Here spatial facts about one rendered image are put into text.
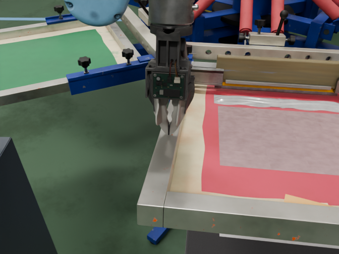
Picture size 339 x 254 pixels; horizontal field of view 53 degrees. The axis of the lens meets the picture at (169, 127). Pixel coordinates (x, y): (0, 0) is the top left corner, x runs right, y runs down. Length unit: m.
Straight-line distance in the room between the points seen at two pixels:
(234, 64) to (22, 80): 0.80
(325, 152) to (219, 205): 0.33
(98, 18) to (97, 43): 1.18
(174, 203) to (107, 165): 1.83
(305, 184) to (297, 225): 0.15
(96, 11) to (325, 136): 0.59
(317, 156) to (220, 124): 0.22
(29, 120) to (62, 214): 0.99
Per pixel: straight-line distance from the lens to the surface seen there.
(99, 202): 2.10
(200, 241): 0.80
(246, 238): 0.82
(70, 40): 1.65
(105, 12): 0.41
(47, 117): 2.81
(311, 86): 1.04
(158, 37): 0.54
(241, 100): 0.95
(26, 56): 1.57
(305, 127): 0.86
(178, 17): 0.55
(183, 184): 0.58
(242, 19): 1.44
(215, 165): 0.64
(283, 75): 1.03
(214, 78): 0.99
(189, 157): 0.66
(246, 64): 1.00
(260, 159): 0.69
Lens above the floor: 1.63
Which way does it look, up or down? 40 degrees down
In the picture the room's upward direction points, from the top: straight up
